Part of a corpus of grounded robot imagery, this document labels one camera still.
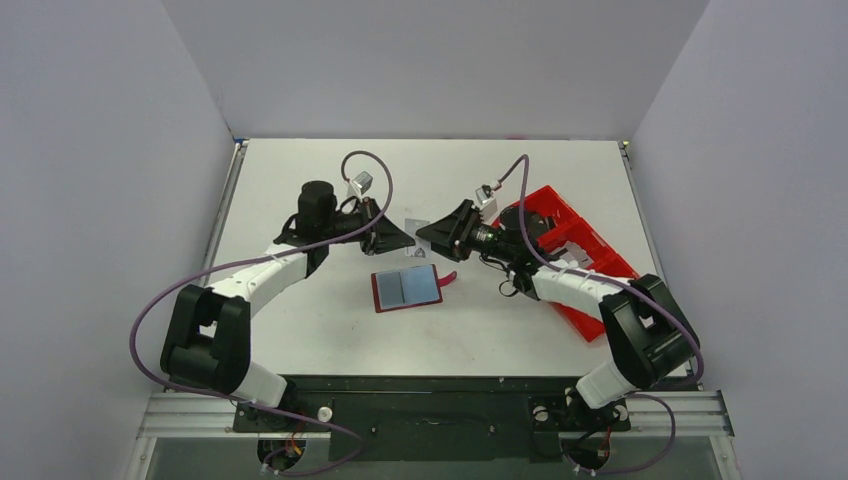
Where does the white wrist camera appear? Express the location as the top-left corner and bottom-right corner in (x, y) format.
(347, 171), (373, 199)
(475, 184), (497, 217)

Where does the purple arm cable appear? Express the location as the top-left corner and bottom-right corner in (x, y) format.
(496, 154), (706, 477)
(129, 150), (395, 458)

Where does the aluminium frame rail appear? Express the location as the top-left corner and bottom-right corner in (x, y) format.
(138, 391), (734, 439)

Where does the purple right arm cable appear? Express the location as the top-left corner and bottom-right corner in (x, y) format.
(496, 154), (706, 477)

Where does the red leather card holder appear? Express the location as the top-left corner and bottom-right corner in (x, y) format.
(371, 264), (458, 313)

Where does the white card in tray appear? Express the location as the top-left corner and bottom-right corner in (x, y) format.
(554, 241), (594, 268)

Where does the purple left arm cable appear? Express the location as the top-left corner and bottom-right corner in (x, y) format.
(129, 150), (395, 458)

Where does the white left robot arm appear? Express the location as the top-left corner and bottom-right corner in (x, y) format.
(160, 180), (415, 407)

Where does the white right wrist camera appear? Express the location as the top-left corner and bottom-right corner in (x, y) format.
(475, 184), (497, 217)

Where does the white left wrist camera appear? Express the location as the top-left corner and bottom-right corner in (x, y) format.
(347, 171), (373, 199)

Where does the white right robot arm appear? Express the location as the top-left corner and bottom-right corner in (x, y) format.
(416, 200), (701, 410)

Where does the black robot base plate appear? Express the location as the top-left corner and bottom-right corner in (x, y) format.
(232, 375), (631, 463)

